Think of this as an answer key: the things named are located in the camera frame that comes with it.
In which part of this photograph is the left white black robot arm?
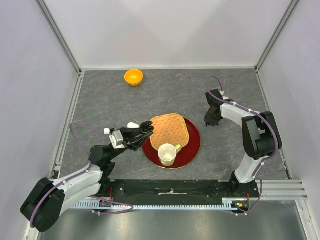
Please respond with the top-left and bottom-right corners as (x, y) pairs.
(20, 121), (154, 233)

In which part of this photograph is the black earbud charging case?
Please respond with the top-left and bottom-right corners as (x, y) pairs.
(140, 120), (154, 134)

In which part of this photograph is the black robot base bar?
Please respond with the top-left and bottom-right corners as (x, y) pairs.
(96, 179), (260, 198)

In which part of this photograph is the cream mug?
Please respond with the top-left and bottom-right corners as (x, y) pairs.
(157, 143), (182, 167)

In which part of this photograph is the orange bowl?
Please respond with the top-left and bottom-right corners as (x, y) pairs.
(124, 69), (144, 87)

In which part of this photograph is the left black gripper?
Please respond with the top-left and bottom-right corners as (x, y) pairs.
(107, 125), (154, 161)

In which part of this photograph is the woven bamboo tray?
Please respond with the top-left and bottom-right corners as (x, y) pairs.
(150, 113), (190, 151)

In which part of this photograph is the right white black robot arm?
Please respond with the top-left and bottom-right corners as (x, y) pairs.
(204, 89), (282, 197)

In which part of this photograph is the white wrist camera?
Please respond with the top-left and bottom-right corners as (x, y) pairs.
(220, 91), (234, 102)
(103, 128), (125, 149)

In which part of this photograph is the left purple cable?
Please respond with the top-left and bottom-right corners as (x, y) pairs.
(29, 122), (135, 229)

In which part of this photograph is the white slotted cable duct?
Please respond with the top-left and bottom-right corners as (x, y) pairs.
(71, 198), (238, 211)

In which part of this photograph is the white earbud charging case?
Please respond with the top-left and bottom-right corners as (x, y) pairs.
(127, 122), (140, 129)

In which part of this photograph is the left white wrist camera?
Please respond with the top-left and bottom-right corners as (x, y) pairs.
(103, 128), (125, 149)

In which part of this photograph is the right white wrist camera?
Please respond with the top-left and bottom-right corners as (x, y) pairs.
(220, 91), (234, 102)

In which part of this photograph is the red round plate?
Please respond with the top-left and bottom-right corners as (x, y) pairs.
(142, 117), (201, 169)

